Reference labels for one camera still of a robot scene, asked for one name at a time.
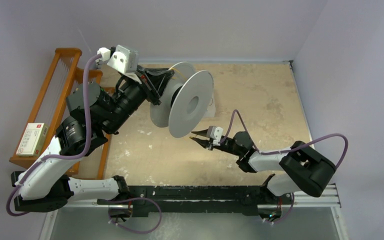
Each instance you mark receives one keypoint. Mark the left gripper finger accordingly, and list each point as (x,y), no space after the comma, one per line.
(146,73)
(160,83)

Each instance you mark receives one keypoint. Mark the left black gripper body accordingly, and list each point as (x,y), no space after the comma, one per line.
(131,95)

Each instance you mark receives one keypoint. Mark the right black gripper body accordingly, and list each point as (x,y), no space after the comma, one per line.
(226,147)

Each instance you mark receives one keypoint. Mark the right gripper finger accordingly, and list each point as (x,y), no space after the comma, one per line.
(206,144)
(202,133)

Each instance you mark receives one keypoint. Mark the grey cable spool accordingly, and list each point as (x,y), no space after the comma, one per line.
(184,100)

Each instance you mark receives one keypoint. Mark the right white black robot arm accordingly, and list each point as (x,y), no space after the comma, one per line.
(302,167)

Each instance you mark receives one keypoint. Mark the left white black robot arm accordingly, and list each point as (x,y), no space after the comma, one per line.
(94,113)

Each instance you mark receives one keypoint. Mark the clear plastic compartment tray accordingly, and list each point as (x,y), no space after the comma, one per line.
(211,109)

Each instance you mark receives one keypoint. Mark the orange wooden rack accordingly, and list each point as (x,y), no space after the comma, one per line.
(62,78)

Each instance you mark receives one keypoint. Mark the white red cardboard box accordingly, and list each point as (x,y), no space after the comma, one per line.
(32,140)

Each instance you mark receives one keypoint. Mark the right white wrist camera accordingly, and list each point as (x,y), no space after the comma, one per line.
(215,134)

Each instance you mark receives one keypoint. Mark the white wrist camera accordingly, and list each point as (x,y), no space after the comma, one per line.
(215,134)
(123,59)

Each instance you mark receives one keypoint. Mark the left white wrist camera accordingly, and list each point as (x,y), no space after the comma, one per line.
(123,59)

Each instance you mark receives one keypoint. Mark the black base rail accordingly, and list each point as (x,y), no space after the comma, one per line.
(248,200)

